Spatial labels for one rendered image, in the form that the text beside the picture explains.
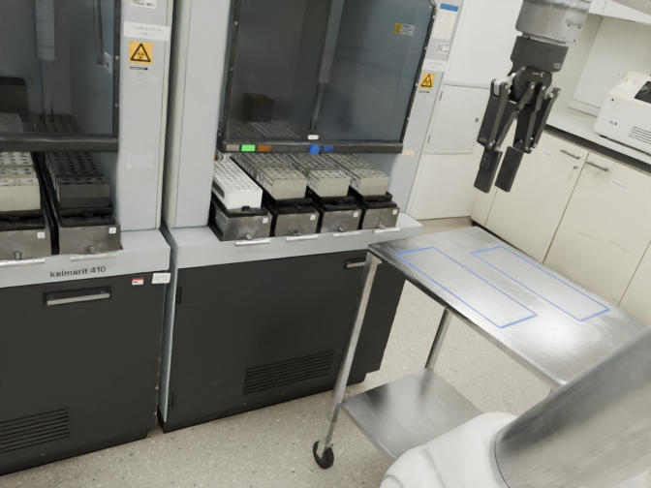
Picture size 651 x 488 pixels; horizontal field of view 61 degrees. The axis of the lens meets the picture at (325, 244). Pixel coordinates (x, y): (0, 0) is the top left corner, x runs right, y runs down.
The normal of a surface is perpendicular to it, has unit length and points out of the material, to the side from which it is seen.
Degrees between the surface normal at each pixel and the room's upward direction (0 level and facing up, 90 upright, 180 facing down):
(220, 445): 0
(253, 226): 90
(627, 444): 103
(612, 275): 90
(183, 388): 90
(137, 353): 90
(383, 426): 0
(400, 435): 0
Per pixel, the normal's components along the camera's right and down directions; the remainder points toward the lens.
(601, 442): -0.74, 0.30
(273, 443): 0.18, -0.88
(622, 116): -0.87, 0.07
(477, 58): 0.49, 0.47
